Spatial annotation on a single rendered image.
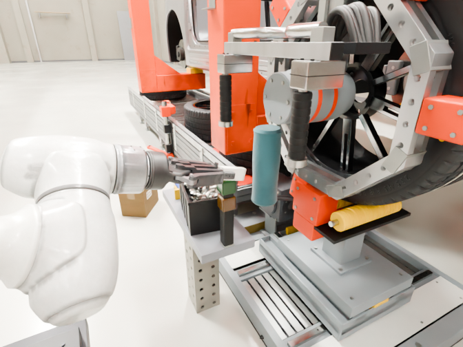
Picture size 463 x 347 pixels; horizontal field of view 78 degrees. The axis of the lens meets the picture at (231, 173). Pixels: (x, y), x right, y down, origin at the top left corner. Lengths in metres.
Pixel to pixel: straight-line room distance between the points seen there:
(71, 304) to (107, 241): 0.08
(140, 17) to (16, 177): 2.67
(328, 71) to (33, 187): 0.52
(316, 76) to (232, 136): 0.76
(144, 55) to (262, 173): 2.34
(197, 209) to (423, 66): 0.62
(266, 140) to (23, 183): 0.61
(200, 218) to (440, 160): 0.61
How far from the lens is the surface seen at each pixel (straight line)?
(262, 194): 0.95
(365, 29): 0.62
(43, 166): 0.49
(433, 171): 0.77
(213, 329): 1.23
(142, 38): 3.07
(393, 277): 1.22
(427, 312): 1.38
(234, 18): 1.22
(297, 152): 0.59
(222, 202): 0.75
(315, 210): 0.92
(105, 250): 0.42
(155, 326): 1.27
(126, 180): 0.52
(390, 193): 0.85
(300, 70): 0.56
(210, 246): 0.85
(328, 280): 1.12
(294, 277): 1.20
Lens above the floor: 0.98
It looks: 24 degrees down
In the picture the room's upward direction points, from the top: straight up
